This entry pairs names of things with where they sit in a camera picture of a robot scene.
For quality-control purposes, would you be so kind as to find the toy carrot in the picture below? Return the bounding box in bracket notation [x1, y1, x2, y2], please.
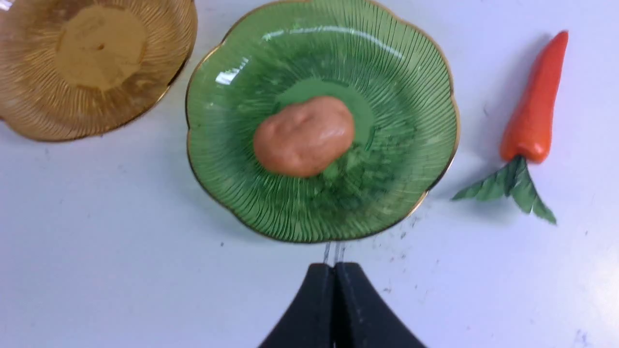
[452, 29, 570, 225]

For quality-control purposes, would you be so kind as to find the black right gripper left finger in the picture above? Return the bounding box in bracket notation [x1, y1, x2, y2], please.
[260, 263, 335, 348]

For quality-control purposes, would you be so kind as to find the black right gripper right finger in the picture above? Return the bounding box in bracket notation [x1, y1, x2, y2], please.
[334, 262, 425, 348]

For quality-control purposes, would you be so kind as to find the toy potato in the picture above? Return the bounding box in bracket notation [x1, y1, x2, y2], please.
[253, 96, 354, 177]

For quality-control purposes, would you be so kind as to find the green ribbed plastic plate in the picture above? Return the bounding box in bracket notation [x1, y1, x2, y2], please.
[185, 0, 460, 243]

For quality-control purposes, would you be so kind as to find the amber ribbed plastic plate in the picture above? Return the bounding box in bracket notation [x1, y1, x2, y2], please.
[0, 0, 198, 142]

